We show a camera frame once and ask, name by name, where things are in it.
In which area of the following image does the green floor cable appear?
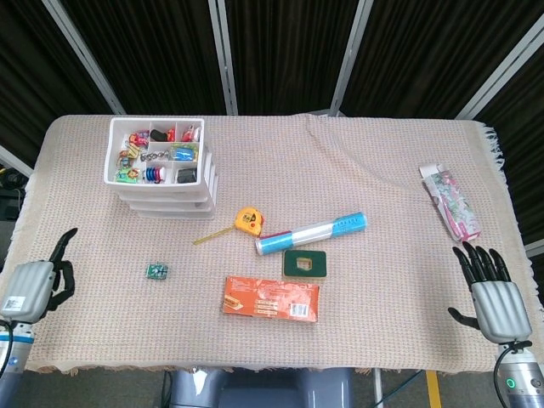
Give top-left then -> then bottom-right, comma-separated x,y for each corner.
382,369 -> 426,405

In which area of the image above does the white plastic drawer organizer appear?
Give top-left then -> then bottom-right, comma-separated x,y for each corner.
104,116 -> 220,221

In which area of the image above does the orange snack carton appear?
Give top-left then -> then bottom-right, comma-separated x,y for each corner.
220,275 -> 323,325

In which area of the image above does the beige woven tablecloth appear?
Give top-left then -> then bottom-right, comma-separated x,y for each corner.
0,113 -> 533,377

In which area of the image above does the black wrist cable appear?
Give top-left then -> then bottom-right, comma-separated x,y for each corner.
0,320 -> 16,377
492,339 -> 532,383

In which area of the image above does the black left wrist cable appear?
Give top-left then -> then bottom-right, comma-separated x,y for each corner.
0,320 -> 16,377

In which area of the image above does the small green circuit board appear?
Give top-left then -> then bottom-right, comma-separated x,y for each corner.
146,262 -> 171,281

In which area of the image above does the green printed packet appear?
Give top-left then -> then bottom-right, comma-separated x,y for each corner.
114,167 -> 141,184

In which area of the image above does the clear plastic drawer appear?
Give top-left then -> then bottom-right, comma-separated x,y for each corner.
122,196 -> 217,211
115,185 -> 216,201
129,207 -> 218,221

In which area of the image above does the blue green packet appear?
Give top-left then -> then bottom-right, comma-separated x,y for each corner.
171,143 -> 200,162

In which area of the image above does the blue plastic wrap roll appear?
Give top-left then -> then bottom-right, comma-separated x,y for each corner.
254,211 -> 369,257

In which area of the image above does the yellow tape measure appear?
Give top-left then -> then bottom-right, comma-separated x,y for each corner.
193,207 -> 265,247

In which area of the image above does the silver partition frame post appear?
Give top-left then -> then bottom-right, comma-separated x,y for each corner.
207,0 -> 239,116
42,0 -> 127,116
329,0 -> 375,116
0,144 -> 35,179
454,16 -> 544,120

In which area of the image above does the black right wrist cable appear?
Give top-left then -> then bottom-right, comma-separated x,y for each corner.
492,339 -> 532,383

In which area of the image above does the black equipment with cables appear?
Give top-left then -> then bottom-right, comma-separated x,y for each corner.
0,167 -> 27,222

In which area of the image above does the grey robot torso base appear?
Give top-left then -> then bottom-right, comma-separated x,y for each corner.
169,367 -> 354,408

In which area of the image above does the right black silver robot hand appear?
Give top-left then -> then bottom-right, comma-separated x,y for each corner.
447,241 -> 533,344

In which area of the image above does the floral tissue pack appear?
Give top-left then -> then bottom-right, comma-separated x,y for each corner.
418,163 -> 482,241

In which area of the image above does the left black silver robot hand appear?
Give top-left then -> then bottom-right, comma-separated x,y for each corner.
0,227 -> 79,323

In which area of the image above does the green yellow sponge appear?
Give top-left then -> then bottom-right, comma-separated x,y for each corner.
281,249 -> 328,281

